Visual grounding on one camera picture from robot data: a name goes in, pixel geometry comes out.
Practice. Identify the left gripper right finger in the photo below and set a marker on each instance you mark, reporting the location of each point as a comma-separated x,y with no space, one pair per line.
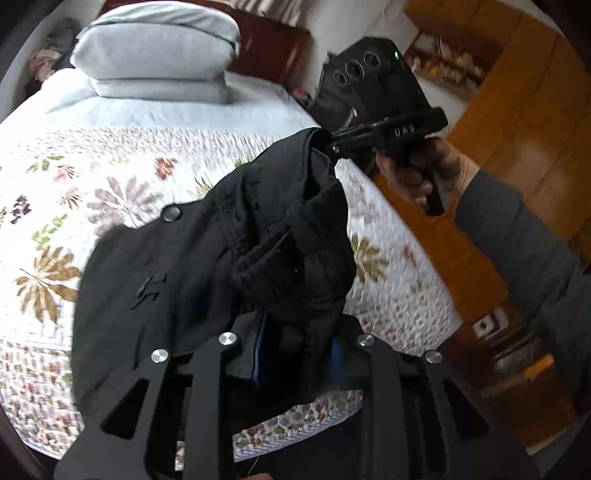
420,420

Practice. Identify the floral white quilt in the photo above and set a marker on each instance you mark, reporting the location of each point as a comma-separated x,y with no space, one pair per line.
62,190

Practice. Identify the cluttered wall shelf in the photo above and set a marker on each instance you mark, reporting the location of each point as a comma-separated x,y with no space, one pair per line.
456,70

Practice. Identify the light blue bed sheet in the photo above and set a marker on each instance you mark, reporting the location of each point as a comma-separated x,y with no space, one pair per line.
66,101

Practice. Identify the light blue pillow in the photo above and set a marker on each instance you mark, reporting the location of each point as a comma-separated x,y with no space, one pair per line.
159,50

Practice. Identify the grey sleeved right forearm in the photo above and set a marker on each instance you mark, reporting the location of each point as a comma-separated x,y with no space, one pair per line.
542,274

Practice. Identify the black pants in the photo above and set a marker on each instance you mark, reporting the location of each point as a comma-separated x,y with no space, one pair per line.
269,239

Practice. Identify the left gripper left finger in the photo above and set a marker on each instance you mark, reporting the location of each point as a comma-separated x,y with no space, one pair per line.
168,419

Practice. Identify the person right hand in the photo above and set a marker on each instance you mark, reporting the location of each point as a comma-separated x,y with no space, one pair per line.
435,157

